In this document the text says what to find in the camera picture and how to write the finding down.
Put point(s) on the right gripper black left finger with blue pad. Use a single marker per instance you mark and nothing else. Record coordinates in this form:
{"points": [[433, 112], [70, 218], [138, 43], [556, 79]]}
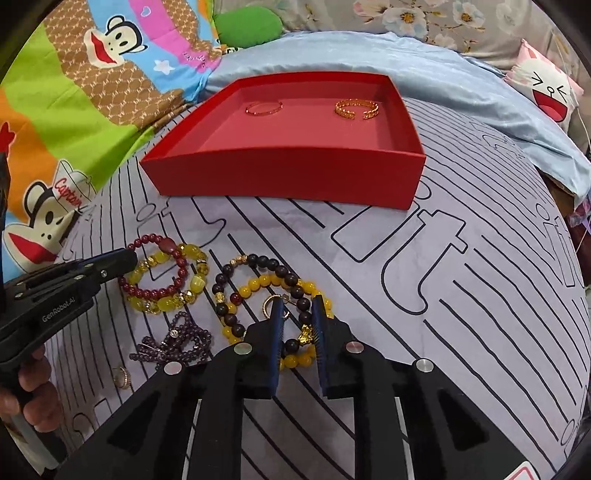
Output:
{"points": [[250, 369]]}

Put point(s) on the wide gold chain bangle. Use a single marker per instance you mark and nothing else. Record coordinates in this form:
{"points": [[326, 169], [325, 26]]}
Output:
{"points": [[349, 109]]}

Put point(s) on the green plush toy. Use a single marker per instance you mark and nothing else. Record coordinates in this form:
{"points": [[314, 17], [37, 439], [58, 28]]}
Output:
{"points": [[248, 26]]}

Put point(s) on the person's left hand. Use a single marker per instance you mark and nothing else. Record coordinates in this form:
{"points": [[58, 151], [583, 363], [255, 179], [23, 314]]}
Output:
{"points": [[43, 411]]}

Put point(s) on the thin gold bangle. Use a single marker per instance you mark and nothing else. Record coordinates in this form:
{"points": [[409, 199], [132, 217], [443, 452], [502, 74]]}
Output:
{"points": [[263, 108]]}

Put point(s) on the red jewelry box tray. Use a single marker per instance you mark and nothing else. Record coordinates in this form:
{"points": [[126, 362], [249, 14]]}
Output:
{"points": [[305, 151]]}

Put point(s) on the colourful monkey cartoon blanket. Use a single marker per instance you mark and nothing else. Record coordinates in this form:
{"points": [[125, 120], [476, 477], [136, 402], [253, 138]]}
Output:
{"points": [[92, 84]]}

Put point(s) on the pink white cat cushion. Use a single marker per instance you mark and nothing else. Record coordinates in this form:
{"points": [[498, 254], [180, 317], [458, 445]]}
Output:
{"points": [[549, 88]]}

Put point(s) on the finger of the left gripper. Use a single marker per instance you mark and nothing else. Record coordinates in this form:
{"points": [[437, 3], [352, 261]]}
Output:
{"points": [[98, 263], [126, 264]]}

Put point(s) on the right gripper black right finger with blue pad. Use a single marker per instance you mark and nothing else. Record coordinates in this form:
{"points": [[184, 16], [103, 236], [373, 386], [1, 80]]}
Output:
{"points": [[350, 369]]}

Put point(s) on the grey floral bedsheet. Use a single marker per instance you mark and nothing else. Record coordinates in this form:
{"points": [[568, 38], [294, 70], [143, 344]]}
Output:
{"points": [[491, 31]]}

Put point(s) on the light blue satin pillow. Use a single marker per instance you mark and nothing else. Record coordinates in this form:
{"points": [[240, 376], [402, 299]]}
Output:
{"points": [[424, 72]]}

